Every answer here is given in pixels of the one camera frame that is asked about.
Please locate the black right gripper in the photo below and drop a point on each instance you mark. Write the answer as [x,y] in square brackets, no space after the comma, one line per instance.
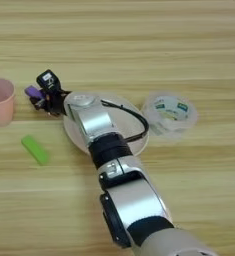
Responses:
[55,103]

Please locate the purple rectangular block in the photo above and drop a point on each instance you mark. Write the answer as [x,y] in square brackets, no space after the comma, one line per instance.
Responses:
[34,91]

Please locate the pink plastic cup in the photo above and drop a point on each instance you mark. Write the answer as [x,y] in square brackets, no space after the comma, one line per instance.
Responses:
[0,103]

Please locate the green rectangular block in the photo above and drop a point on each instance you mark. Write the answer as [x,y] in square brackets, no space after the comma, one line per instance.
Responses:
[35,150]

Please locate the beige round plate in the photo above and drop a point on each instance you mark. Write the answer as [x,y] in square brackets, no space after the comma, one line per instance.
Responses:
[125,123]

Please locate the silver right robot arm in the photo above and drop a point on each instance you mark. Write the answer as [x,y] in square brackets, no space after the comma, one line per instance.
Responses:
[129,196]

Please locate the small black box white label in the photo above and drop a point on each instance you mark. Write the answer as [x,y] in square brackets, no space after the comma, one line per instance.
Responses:
[49,80]

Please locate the clear plastic round container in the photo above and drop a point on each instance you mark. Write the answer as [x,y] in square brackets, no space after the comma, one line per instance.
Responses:
[170,108]

